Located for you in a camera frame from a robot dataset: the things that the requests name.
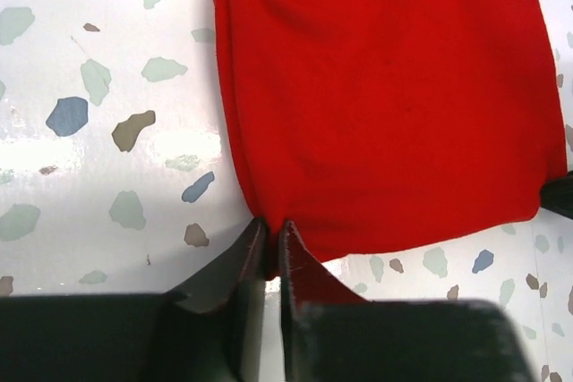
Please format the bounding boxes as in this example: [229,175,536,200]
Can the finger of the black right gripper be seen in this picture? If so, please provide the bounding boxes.
[540,171,573,216]

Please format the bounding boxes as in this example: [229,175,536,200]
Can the red t shirt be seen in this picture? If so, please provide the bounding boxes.
[213,0,567,261]

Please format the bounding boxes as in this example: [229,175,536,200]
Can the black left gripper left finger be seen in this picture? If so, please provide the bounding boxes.
[1,218,268,381]

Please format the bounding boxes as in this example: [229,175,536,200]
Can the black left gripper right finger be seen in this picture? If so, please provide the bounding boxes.
[278,221,535,382]

